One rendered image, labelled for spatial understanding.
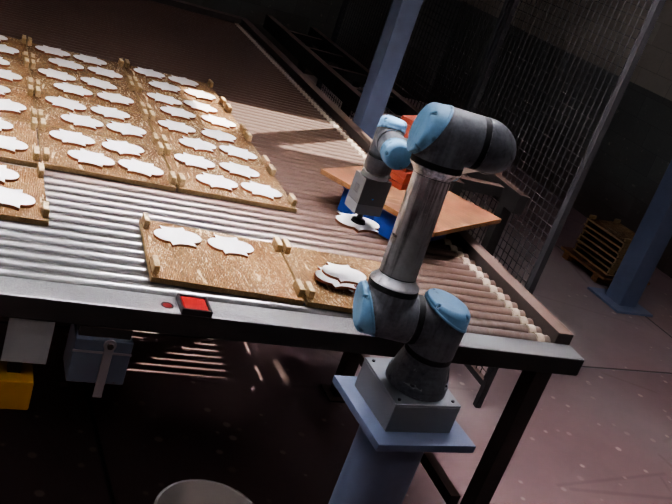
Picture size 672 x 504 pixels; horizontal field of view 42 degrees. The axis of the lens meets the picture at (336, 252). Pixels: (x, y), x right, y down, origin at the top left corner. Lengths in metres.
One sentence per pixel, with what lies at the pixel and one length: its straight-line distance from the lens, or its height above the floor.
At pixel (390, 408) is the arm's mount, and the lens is 2.02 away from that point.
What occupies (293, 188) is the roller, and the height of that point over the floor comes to 0.92.
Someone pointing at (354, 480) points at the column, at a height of 0.68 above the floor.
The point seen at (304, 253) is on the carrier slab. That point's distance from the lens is 2.62.
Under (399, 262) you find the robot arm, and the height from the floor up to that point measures 1.25.
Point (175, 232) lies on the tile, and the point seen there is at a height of 0.94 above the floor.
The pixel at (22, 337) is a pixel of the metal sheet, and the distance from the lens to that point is 2.13.
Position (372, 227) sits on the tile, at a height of 1.13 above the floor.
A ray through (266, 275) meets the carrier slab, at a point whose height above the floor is 0.94.
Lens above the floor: 1.91
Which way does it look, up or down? 21 degrees down
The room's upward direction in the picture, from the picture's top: 20 degrees clockwise
